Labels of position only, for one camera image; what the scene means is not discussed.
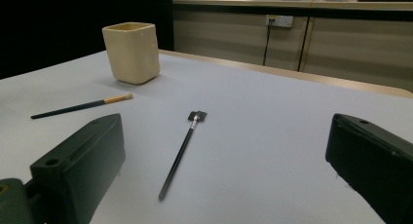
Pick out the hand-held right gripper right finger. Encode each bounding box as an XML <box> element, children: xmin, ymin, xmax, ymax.
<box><xmin>325</xmin><ymin>113</ymin><xmax>413</xmax><ymax>224</ymax></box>

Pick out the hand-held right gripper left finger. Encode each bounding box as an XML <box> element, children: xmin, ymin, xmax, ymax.
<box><xmin>29</xmin><ymin>113</ymin><xmax>127</xmax><ymax>224</ymax></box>

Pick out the wooden stick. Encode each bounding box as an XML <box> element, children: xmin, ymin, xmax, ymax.
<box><xmin>30</xmin><ymin>93</ymin><xmax>134</xmax><ymax>121</ymax></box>

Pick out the beige square brush holder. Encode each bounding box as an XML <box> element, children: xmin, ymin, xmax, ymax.
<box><xmin>101</xmin><ymin>21</ymin><xmax>162</xmax><ymax>86</ymax></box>

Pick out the black eyebrow comb brush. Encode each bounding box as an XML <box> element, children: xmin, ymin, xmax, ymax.
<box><xmin>158</xmin><ymin>110</ymin><xmax>208</xmax><ymax>203</ymax></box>

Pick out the long beige desk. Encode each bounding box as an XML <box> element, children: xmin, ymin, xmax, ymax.
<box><xmin>171</xmin><ymin>0</ymin><xmax>413</xmax><ymax>93</ymax></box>

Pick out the white table cover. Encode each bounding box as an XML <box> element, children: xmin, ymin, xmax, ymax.
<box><xmin>0</xmin><ymin>50</ymin><xmax>413</xmax><ymax>224</ymax></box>

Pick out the black curtain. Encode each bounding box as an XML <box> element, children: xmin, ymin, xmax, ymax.
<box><xmin>0</xmin><ymin>0</ymin><xmax>174</xmax><ymax>81</ymax></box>

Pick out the black power cable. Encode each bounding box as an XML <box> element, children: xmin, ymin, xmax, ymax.
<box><xmin>262</xmin><ymin>22</ymin><xmax>273</xmax><ymax>66</ymax></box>

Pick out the white wall socket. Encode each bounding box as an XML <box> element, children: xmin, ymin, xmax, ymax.
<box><xmin>265</xmin><ymin>15</ymin><xmax>294</xmax><ymax>28</ymax></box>

